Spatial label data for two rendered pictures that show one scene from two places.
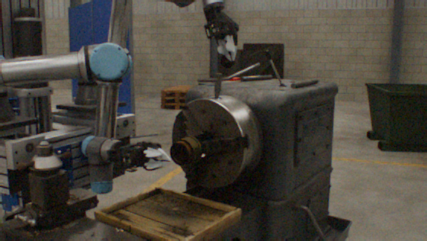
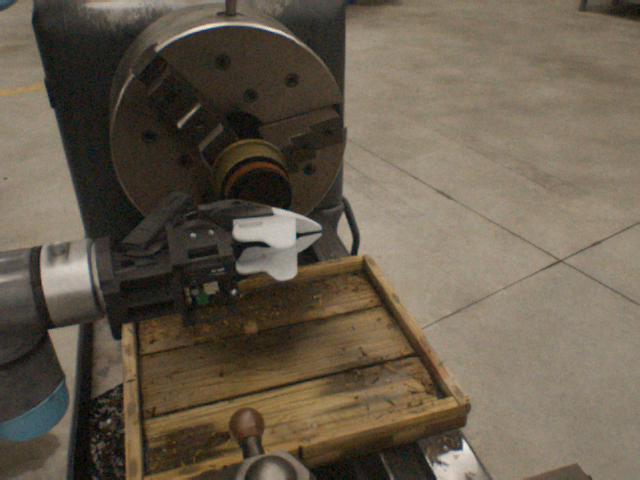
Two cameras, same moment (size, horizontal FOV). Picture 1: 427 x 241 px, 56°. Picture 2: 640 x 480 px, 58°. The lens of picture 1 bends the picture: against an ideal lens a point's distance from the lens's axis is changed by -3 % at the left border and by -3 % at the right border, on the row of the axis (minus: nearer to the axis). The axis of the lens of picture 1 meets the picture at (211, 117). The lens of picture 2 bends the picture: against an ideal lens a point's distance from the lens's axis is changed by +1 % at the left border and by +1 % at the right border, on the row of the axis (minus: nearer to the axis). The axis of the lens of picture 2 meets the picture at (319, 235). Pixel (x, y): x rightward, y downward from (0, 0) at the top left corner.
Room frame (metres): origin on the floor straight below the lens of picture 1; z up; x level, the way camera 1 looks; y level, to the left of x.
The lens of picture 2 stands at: (0.86, 0.52, 1.40)
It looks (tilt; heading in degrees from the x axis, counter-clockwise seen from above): 33 degrees down; 307
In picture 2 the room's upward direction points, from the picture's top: straight up
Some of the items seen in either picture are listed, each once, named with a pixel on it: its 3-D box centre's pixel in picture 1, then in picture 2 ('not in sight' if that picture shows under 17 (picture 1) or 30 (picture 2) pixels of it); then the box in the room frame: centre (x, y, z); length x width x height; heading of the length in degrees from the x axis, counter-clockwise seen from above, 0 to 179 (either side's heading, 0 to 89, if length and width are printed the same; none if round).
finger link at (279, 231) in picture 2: (154, 155); (280, 233); (1.17, 0.17, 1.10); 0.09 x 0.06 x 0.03; 54
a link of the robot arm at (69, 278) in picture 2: (113, 150); (78, 278); (1.29, 0.32, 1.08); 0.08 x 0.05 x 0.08; 144
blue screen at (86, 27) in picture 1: (94, 59); not in sight; (7.98, 2.28, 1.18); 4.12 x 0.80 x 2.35; 32
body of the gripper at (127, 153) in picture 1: (129, 155); (171, 269); (1.23, 0.26, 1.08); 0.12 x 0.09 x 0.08; 54
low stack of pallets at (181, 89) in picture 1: (186, 97); not in sight; (9.71, 0.59, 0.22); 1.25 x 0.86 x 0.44; 163
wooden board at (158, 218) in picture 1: (168, 216); (278, 355); (1.21, 0.14, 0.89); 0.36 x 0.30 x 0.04; 54
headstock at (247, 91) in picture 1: (264, 128); (186, 66); (1.75, -0.23, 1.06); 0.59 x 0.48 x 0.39; 144
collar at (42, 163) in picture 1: (45, 160); not in sight; (0.97, 0.41, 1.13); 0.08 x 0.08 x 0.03
